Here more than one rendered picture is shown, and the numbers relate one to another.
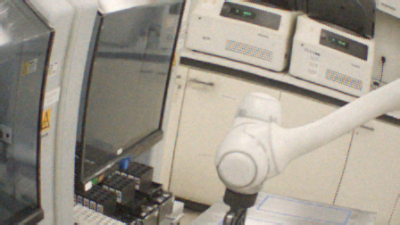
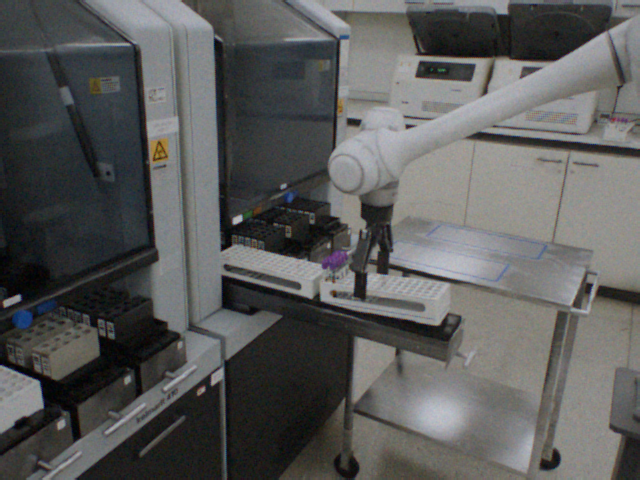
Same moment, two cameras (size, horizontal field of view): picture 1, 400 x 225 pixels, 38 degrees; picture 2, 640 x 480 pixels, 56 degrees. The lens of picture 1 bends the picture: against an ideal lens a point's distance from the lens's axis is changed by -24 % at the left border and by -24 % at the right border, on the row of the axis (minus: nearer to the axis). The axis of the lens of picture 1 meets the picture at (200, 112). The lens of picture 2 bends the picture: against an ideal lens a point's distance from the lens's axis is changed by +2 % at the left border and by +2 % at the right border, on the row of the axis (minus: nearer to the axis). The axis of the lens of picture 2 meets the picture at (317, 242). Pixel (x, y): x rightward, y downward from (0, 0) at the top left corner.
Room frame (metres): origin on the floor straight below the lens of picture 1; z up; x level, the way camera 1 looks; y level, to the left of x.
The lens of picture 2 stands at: (0.20, -0.27, 1.46)
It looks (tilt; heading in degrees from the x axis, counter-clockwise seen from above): 21 degrees down; 12
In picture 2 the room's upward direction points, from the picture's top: 2 degrees clockwise
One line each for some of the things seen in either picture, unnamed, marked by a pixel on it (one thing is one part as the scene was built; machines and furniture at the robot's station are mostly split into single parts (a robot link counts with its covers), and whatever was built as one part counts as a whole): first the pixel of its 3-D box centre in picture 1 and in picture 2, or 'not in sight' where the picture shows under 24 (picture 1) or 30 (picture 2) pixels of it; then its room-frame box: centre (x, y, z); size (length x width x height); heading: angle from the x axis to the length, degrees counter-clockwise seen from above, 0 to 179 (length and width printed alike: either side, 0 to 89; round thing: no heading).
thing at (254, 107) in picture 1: (255, 131); (380, 144); (1.49, -0.12, 1.21); 0.13 x 0.11 x 0.16; 171
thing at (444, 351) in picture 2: not in sight; (331, 306); (1.53, -0.02, 0.78); 0.73 x 0.14 x 0.09; 75
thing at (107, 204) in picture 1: (106, 206); (271, 242); (1.75, 0.21, 0.85); 0.12 x 0.02 x 0.06; 166
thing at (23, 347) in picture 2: not in sight; (46, 344); (1.08, 0.45, 0.85); 0.12 x 0.02 x 0.06; 165
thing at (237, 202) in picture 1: (237, 206); (376, 221); (1.50, -0.12, 1.03); 0.08 x 0.07 x 0.09; 165
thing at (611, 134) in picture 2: not in sight; (619, 131); (3.72, -1.13, 0.93); 0.30 x 0.10 x 0.06; 159
